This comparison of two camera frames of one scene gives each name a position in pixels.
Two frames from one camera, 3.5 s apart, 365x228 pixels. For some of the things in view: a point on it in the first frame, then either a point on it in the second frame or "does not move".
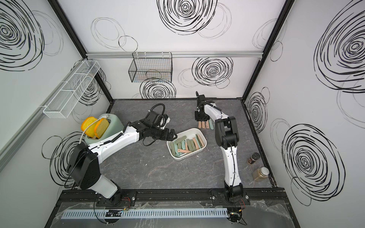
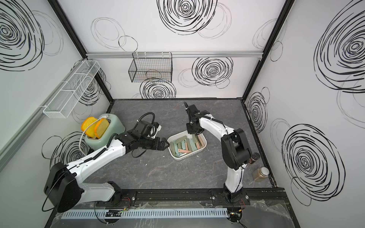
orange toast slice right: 100,128 does not move
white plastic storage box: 185,144 does not move
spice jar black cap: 255,156 does not move
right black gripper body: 201,117 → 192,129
